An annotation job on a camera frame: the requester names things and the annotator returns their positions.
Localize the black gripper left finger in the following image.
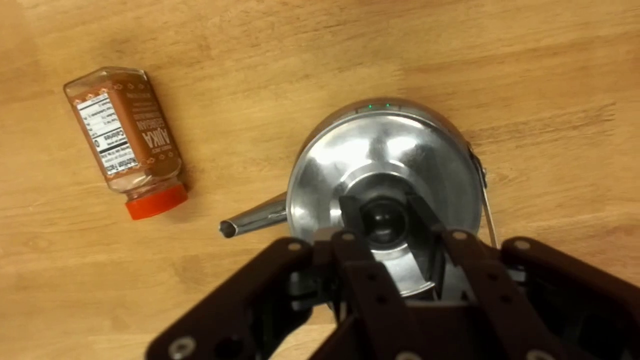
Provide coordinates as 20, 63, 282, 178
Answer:
145, 196, 411, 360

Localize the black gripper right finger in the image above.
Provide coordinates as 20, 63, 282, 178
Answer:
399, 187, 640, 360

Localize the silver teapot lid black knob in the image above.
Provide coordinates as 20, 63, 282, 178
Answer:
286, 110, 484, 299

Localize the stainless steel teapot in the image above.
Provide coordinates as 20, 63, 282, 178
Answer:
219, 95, 501, 249

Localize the spice bottle red cap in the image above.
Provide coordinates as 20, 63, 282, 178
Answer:
63, 63, 192, 221

